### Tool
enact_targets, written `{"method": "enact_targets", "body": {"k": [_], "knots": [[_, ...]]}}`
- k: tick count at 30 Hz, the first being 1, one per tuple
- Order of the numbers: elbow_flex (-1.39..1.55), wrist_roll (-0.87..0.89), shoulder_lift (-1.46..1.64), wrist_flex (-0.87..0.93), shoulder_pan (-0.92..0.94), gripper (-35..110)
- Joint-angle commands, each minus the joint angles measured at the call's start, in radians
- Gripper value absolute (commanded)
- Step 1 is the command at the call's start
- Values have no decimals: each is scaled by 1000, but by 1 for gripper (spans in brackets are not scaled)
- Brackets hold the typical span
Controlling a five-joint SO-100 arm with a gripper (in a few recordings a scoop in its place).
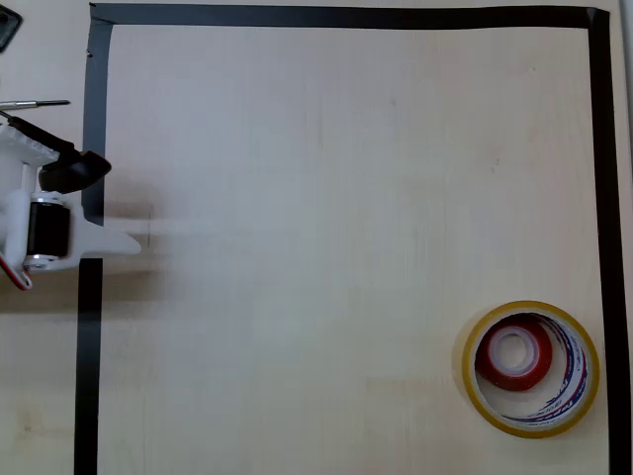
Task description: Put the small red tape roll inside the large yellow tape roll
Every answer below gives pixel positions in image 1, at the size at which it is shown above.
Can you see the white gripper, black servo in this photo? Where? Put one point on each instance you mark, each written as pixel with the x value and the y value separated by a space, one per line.
pixel 48 231

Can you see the small red tape roll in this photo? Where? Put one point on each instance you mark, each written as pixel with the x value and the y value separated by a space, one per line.
pixel 541 356

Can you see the long black bar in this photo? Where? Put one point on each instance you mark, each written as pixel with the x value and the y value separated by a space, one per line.
pixel 346 16

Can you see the big yellow tape roll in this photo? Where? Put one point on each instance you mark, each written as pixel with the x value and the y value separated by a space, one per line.
pixel 470 366

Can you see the thin metal screwdriver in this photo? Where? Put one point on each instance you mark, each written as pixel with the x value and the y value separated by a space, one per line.
pixel 29 104

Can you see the black angular object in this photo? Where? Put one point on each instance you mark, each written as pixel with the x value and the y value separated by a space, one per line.
pixel 7 29

